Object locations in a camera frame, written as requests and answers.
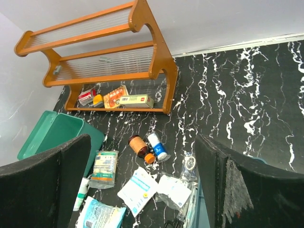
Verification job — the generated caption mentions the clear plastic bag packet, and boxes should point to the clear plastic bag packet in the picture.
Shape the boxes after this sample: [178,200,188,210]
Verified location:
[155,172,191,211]

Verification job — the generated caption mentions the blue white cotton bag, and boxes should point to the blue white cotton bag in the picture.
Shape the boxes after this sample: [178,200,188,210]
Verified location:
[76,196,126,228]

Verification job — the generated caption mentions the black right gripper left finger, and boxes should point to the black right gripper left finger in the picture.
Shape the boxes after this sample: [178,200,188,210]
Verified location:
[0,134,91,228]

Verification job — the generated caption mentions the orange wooden shelf rack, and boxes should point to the orange wooden shelf rack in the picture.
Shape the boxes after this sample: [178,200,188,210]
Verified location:
[14,0,178,114]

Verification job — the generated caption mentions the white blue-label packet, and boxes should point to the white blue-label packet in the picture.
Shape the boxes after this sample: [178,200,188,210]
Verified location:
[117,167,158,217]

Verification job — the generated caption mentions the brown bottle orange cap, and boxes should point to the brown bottle orange cap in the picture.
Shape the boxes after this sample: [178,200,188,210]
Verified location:
[128,135,155,164]

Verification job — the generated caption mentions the red white medicine box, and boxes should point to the red white medicine box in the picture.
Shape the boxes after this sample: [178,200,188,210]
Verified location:
[78,88,96,106]

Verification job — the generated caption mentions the small round clear packet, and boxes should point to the small round clear packet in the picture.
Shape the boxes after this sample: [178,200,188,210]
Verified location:
[180,153,197,182]

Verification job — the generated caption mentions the pale green long box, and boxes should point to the pale green long box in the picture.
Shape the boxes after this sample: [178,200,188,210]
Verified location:
[119,94,154,108]

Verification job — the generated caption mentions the black scissors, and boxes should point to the black scissors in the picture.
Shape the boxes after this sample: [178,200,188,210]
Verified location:
[163,218,184,228]

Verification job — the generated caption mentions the yellow grey small object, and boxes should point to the yellow grey small object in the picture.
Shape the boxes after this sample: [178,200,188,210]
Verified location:
[93,94,104,108]

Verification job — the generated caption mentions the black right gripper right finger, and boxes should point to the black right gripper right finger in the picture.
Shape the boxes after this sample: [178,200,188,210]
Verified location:
[194,135,304,228]

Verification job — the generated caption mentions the white bottle green label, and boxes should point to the white bottle green label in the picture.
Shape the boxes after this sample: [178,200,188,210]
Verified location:
[73,177,89,211]

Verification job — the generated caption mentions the blue white wrapped roll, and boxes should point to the blue white wrapped roll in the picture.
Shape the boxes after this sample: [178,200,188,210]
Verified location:
[147,131,170,162]

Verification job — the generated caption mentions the green plastic medicine box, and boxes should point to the green plastic medicine box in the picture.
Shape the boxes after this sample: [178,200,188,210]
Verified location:
[17,111,105,177]

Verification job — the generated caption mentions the orange medicine box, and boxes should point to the orange medicine box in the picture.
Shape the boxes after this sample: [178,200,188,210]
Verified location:
[103,85,129,109]

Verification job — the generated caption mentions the gauze pack orange green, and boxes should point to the gauze pack orange green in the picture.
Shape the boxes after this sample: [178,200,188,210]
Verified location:
[88,151,119,189]

